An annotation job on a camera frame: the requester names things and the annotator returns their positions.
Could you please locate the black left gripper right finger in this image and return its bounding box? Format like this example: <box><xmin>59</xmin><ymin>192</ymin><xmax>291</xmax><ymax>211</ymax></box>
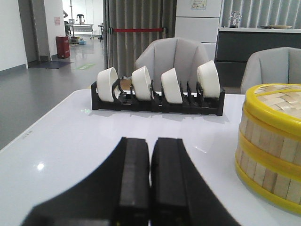
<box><xmin>151</xmin><ymin>138</ymin><xmax>239</xmax><ymax>226</ymax></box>

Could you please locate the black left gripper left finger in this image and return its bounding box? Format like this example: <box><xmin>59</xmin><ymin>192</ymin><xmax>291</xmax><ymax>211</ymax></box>
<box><xmin>22</xmin><ymin>137</ymin><xmax>150</xmax><ymax>226</ymax></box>

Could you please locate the woven bamboo steamer lid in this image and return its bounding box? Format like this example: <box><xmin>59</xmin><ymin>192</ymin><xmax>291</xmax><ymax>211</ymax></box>
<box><xmin>245</xmin><ymin>83</ymin><xmax>301</xmax><ymax>136</ymax></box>

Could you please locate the bamboo steamer tray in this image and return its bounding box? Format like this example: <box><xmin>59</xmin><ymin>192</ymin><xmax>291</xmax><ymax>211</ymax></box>
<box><xmin>239</xmin><ymin>109</ymin><xmax>301</xmax><ymax>176</ymax></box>
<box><xmin>235</xmin><ymin>147</ymin><xmax>301</xmax><ymax>214</ymax></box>

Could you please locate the black dish rack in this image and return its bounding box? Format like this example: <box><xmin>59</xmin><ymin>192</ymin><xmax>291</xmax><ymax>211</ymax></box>
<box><xmin>91</xmin><ymin>79</ymin><xmax>225</xmax><ymax>116</ymax></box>

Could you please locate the white bowl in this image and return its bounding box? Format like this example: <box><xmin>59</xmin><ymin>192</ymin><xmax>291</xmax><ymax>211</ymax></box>
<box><xmin>132</xmin><ymin>66</ymin><xmax>151</xmax><ymax>101</ymax></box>
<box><xmin>96</xmin><ymin>67</ymin><xmax>118</xmax><ymax>102</ymax></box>
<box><xmin>197</xmin><ymin>60</ymin><xmax>220</xmax><ymax>98</ymax></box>
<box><xmin>161</xmin><ymin>68</ymin><xmax>182</xmax><ymax>104</ymax></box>

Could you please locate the left grey chair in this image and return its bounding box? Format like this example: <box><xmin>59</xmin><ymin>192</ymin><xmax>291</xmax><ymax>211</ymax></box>
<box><xmin>135</xmin><ymin>37</ymin><xmax>209</xmax><ymax>92</ymax></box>

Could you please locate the grey chair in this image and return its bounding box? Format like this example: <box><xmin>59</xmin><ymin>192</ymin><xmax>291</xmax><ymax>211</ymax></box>
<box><xmin>135</xmin><ymin>37</ymin><xmax>209</xmax><ymax>92</ymax></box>
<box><xmin>240</xmin><ymin>47</ymin><xmax>301</xmax><ymax>94</ymax></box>

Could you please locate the red bin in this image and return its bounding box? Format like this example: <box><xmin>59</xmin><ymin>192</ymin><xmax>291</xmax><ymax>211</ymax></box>
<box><xmin>56</xmin><ymin>36</ymin><xmax>70</xmax><ymax>58</ymax></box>

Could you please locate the dark counter with shelf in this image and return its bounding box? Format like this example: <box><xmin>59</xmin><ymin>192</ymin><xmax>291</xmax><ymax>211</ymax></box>
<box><xmin>214</xmin><ymin>28</ymin><xmax>301</xmax><ymax>88</ymax></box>

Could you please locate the red barrier strip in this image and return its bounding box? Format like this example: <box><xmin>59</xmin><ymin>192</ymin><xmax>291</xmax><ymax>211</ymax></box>
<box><xmin>112</xmin><ymin>28</ymin><xmax>164</xmax><ymax>32</ymax></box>

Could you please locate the right grey chair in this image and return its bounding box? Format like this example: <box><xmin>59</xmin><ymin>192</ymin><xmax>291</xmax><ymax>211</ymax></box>
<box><xmin>240</xmin><ymin>47</ymin><xmax>301</xmax><ymax>94</ymax></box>

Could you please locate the white cabinet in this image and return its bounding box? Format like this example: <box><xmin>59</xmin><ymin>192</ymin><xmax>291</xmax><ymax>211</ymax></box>
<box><xmin>175</xmin><ymin>0</ymin><xmax>222</xmax><ymax>60</ymax></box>

